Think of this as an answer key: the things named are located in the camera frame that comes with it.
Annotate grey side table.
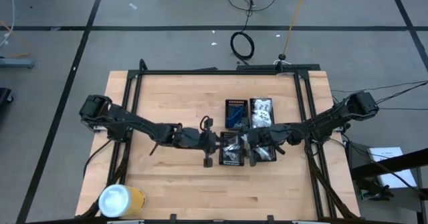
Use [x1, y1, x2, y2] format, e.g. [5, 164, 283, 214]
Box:
[347, 142, 428, 224]

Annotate black diagonal beam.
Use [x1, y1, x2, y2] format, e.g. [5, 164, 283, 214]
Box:
[349, 147, 428, 181]

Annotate grey metal stand foot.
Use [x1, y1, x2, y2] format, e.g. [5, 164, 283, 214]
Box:
[0, 57, 35, 70]

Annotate white cardboard box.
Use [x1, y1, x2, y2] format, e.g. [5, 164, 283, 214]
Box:
[366, 146, 418, 189]

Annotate white cable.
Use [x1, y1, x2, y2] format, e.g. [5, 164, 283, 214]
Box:
[0, 0, 16, 49]

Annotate black coiled floor cable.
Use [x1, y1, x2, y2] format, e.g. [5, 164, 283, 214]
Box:
[227, 0, 285, 66]

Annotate orange cable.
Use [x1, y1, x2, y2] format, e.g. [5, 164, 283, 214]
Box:
[0, 19, 33, 60]

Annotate thin black floor cable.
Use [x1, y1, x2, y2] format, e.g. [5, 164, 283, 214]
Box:
[330, 80, 428, 94]

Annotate black clamp with green base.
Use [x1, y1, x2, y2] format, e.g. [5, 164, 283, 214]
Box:
[359, 180, 395, 201]

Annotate yellow canister with white lid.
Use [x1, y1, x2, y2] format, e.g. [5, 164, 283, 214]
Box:
[98, 183, 147, 219]

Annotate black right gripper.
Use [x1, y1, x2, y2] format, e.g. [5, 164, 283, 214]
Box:
[240, 117, 297, 168]

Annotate black aluminium table frame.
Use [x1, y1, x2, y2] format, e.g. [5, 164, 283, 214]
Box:
[80, 58, 358, 220]

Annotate blue tool bundle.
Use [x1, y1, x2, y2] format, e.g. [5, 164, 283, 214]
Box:
[233, 106, 247, 120]

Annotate white crumpled bags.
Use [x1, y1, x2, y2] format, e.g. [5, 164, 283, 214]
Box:
[249, 98, 274, 130]

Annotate yellow hanging cable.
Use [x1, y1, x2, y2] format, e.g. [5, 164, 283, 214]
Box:
[282, 0, 310, 56]

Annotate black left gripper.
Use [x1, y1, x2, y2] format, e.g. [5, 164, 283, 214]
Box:
[181, 115, 222, 169]

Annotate clear toothbrush packet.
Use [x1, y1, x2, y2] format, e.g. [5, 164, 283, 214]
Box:
[256, 146, 272, 160]

